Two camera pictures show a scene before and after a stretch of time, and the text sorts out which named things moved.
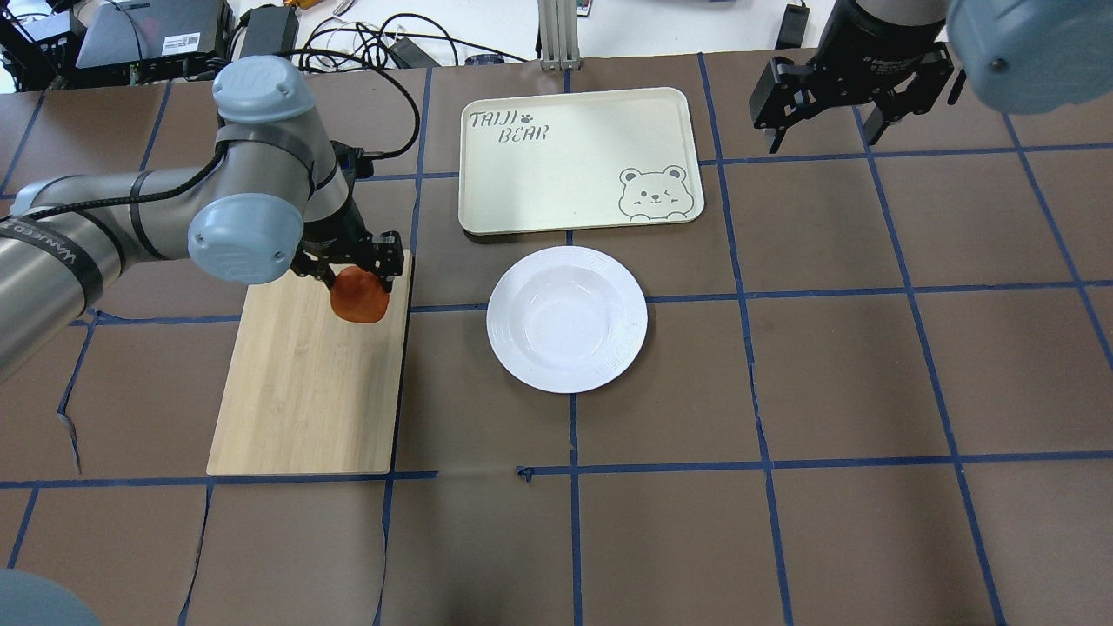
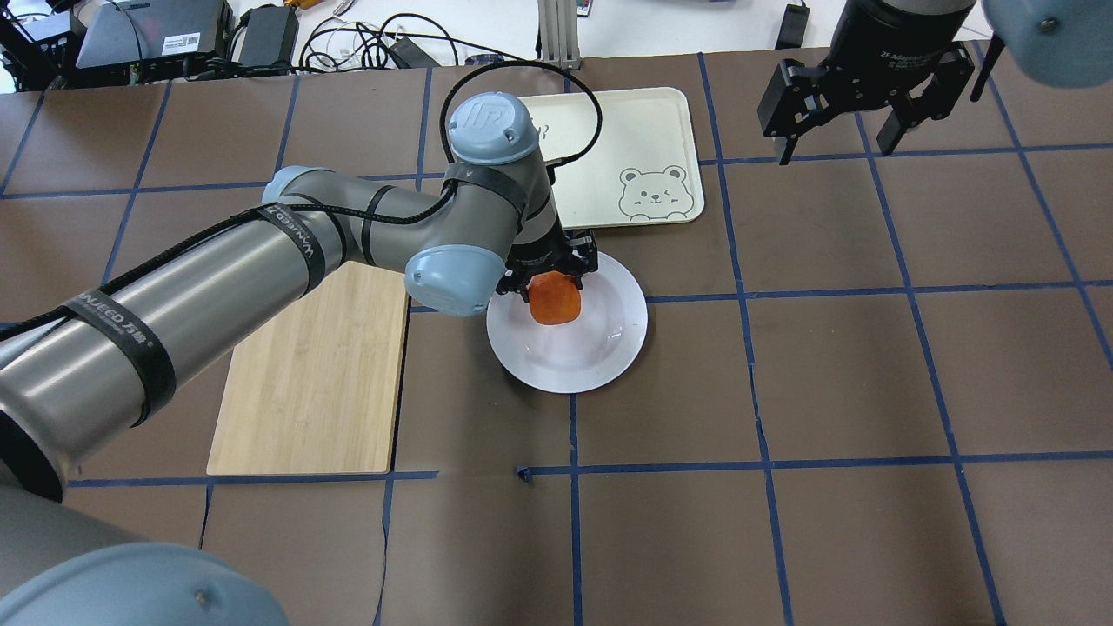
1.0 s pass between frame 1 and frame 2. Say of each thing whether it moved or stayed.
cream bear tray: stayed
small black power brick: stayed
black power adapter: stayed
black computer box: stayed
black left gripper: moved
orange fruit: moved
